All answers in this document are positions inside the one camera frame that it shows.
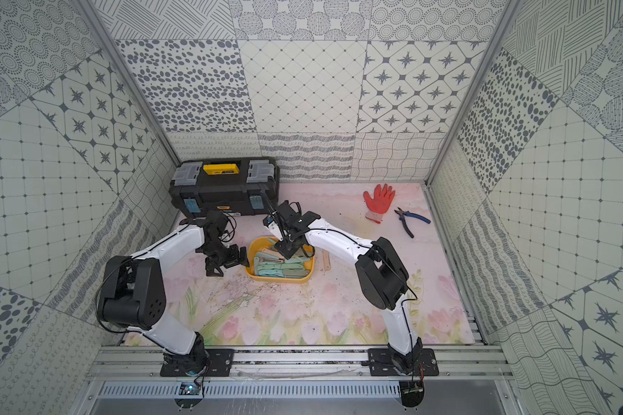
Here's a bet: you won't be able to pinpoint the yellow plastic storage box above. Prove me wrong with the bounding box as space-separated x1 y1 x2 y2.
247 237 315 284

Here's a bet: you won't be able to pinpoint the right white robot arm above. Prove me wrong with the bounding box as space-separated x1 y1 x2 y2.
263 202 423 375

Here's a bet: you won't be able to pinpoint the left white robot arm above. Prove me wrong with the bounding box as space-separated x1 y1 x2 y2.
95 210 249 376

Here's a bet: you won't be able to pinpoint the black plastic toolbox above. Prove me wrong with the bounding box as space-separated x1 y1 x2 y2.
169 157 280 219

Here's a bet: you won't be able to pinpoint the red work glove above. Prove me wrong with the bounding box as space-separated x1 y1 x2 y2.
363 183 396 224

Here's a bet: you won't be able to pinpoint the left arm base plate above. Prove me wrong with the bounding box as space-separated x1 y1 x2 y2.
159 349 235 377

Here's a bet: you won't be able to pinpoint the blue handled pliers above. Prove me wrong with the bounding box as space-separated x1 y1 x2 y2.
394 206 432 240

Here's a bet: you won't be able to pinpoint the aluminium frame rail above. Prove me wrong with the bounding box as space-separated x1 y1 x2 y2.
86 345 514 381

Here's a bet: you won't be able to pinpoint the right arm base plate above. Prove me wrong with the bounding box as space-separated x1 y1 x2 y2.
366 348 440 377

